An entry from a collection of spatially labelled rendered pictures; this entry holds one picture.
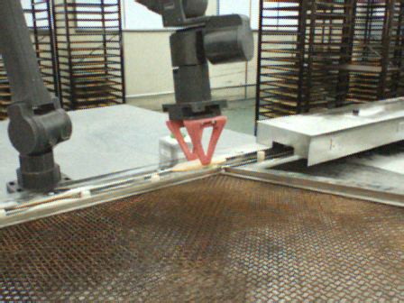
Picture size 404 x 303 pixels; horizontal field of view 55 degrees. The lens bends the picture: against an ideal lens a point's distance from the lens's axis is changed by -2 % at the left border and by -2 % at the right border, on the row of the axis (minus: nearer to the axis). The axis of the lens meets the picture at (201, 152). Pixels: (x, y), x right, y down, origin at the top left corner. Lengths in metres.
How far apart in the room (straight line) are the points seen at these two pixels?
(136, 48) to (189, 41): 5.03
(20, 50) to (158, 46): 5.00
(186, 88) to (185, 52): 0.05
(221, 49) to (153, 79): 5.21
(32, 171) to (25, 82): 0.18
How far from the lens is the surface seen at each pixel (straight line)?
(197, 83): 0.61
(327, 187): 0.57
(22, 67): 0.83
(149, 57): 5.72
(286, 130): 0.96
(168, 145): 0.92
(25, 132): 0.82
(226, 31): 0.58
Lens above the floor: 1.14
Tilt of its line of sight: 17 degrees down
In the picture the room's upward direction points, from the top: straight up
